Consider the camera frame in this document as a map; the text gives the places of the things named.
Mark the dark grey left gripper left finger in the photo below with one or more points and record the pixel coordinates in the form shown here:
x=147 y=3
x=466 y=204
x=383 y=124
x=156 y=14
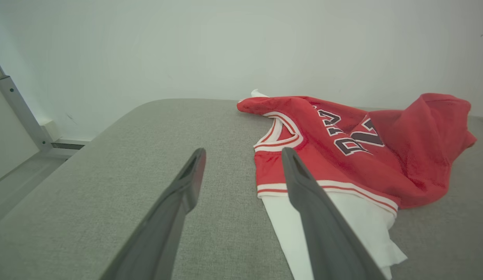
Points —
x=159 y=233

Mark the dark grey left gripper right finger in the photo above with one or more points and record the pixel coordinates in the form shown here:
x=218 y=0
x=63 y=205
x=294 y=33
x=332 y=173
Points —
x=331 y=241

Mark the red jersey with black lettering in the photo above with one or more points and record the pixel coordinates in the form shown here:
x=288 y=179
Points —
x=381 y=171

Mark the grey metal frame post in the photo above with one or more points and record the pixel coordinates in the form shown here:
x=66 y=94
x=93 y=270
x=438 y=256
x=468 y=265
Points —
x=19 y=105

